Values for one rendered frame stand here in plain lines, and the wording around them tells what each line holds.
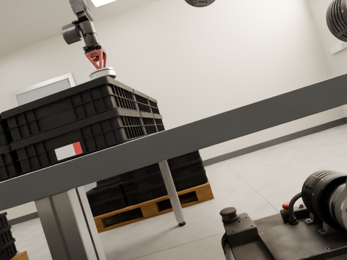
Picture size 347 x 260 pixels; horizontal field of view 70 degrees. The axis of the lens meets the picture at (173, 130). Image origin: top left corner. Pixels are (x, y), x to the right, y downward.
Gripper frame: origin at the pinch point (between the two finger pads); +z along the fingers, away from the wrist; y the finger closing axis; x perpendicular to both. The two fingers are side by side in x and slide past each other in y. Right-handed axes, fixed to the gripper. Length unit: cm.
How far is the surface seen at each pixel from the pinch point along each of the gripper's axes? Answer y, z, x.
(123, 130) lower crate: 19.2, 27.1, 4.4
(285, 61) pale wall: -288, -14, 224
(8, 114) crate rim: 17.9, 10.0, -30.6
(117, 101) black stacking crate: 17.2, 17.2, 5.4
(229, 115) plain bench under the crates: 67, 32, 28
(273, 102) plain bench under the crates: 68, 33, 34
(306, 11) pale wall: -286, -78, 278
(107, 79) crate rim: 21.5, 10.1, 5.1
